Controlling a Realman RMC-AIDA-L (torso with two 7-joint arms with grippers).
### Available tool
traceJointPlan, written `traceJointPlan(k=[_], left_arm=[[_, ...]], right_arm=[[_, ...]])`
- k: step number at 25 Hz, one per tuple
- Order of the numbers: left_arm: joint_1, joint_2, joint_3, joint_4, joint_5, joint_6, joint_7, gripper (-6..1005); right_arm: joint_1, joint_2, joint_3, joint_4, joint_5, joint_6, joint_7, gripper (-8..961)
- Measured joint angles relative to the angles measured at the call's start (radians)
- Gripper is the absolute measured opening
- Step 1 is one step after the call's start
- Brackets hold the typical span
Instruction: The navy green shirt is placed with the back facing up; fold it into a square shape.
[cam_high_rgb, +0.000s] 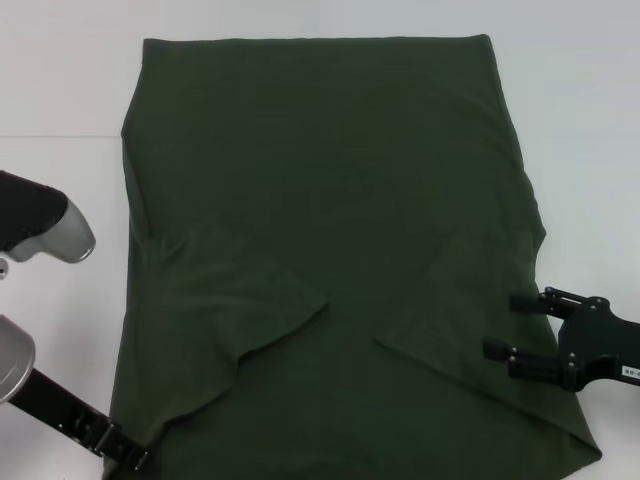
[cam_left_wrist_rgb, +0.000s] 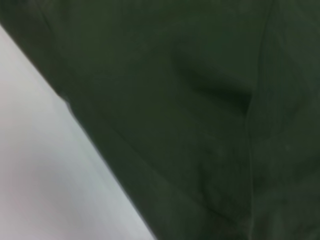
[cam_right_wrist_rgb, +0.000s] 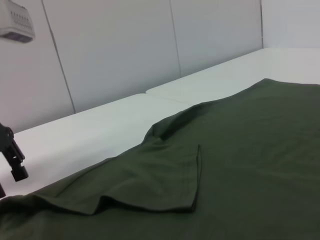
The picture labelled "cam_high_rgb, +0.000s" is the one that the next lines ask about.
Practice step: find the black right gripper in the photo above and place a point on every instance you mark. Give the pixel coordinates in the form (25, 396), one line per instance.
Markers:
(600, 345)

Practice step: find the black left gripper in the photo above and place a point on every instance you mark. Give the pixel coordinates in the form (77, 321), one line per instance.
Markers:
(60, 407)

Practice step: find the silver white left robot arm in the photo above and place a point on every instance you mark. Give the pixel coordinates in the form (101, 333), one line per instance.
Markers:
(75, 235)

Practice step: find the dark green t-shirt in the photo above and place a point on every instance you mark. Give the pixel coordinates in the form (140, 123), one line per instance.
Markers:
(325, 175)

